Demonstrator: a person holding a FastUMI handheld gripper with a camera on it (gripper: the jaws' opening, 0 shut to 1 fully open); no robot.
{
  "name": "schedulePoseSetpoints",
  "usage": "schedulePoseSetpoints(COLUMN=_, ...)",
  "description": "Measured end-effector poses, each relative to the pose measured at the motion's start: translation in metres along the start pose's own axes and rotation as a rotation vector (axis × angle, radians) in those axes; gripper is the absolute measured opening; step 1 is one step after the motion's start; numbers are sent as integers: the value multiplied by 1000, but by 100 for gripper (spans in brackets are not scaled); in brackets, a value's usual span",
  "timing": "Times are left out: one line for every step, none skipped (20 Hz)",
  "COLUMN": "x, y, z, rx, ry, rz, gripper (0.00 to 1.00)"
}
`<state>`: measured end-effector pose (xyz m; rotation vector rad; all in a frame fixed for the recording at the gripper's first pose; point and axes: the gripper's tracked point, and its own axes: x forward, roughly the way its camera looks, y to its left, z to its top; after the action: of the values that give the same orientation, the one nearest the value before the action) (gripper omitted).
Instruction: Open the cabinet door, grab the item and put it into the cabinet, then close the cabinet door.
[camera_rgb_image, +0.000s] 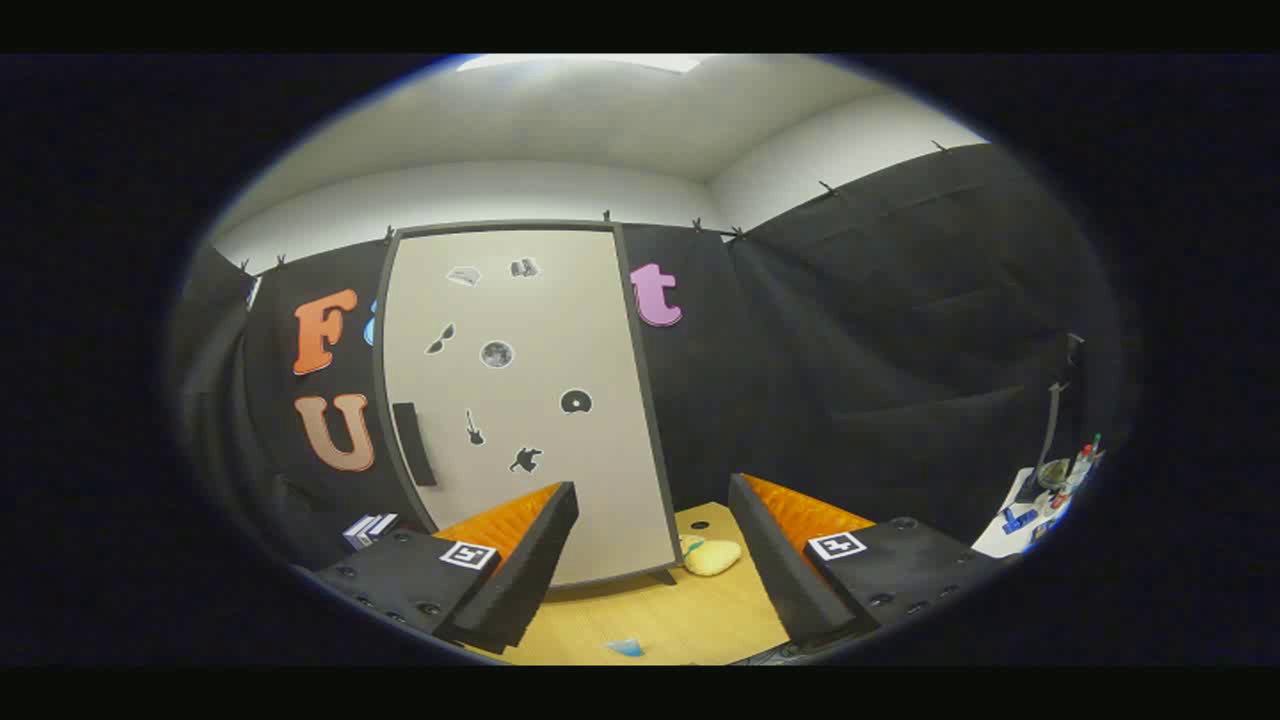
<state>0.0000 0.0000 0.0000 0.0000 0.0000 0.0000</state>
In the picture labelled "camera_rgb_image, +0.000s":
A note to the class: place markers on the dark blue book stack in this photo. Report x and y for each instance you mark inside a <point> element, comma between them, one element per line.
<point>368,528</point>

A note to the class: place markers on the white side table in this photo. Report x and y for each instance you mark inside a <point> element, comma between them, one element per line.
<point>1000,540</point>

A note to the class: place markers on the grey cabinet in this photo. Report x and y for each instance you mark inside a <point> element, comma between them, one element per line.
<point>500,227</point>

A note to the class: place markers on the ceiling light panel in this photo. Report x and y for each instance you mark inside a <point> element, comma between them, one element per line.
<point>580,63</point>

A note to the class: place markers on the small blue object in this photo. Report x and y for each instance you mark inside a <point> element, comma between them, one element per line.
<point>1020,520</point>

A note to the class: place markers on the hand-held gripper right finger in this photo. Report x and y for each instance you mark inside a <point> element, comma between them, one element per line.
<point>775,560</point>

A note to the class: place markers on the blue and white tube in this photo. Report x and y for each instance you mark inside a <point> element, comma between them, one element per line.
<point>625,648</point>

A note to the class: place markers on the yellow plush toy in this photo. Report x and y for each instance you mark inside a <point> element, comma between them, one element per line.
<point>712,557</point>

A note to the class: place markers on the bottle with red cap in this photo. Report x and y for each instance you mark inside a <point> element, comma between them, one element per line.
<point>1083,462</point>

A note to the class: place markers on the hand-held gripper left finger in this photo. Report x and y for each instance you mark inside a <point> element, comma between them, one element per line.
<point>520,570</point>

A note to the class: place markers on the beige cabinet door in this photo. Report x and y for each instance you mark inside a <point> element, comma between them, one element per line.
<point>540,330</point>

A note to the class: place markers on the black backdrop cloth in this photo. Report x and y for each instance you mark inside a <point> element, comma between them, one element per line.
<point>850,350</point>

